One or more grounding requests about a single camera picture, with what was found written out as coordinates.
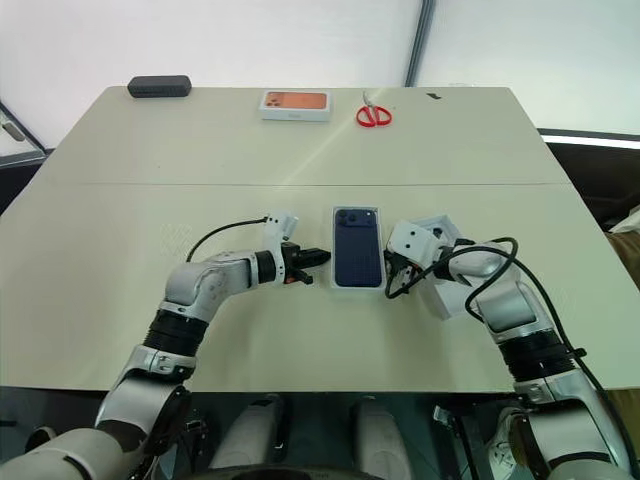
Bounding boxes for person's white shirt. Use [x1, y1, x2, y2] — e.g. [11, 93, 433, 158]
[609, 201, 640, 234]

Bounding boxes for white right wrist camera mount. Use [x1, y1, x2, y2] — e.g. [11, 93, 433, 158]
[384, 218, 442, 270]

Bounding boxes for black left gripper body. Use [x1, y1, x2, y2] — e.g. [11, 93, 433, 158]
[279, 240, 307, 288]

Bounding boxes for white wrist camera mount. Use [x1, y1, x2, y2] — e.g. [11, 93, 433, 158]
[263, 211, 301, 252]
[384, 218, 442, 270]

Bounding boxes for red handled scissors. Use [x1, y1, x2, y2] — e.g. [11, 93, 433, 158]
[355, 88, 394, 129]

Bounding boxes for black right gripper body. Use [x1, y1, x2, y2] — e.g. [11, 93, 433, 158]
[391, 255, 427, 290]

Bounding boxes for white and black sneaker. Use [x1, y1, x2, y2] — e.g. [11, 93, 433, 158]
[486, 406, 532, 480]

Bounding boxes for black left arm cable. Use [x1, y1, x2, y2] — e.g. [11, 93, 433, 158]
[185, 215, 272, 264]

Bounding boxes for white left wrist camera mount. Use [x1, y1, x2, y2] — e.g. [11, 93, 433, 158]
[263, 211, 301, 252]

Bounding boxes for dark metal pole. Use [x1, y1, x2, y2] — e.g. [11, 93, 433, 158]
[403, 0, 436, 89]

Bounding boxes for black oblong case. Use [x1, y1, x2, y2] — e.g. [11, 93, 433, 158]
[126, 74, 193, 100]

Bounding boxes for grey rounded robot leg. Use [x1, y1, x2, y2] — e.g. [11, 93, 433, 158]
[351, 396, 412, 480]
[208, 396, 285, 472]

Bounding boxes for grey metal frame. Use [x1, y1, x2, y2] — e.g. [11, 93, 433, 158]
[0, 98, 55, 167]

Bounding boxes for person's tan trousers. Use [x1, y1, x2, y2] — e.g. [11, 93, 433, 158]
[605, 230, 640, 417]

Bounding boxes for black desk with white edge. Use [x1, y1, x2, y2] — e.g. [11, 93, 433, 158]
[536, 126, 640, 222]

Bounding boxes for white box with orange phone print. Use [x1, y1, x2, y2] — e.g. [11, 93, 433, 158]
[258, 89, 335, 123]

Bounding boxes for dark blue smartphone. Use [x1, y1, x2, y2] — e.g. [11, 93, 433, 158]
[333, 205, 384, 289]

